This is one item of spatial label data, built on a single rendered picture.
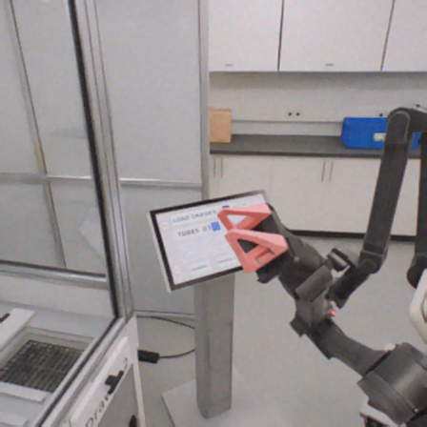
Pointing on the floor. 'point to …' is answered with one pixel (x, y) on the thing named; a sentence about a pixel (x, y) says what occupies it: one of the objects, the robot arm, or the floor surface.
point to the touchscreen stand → (215, 368)
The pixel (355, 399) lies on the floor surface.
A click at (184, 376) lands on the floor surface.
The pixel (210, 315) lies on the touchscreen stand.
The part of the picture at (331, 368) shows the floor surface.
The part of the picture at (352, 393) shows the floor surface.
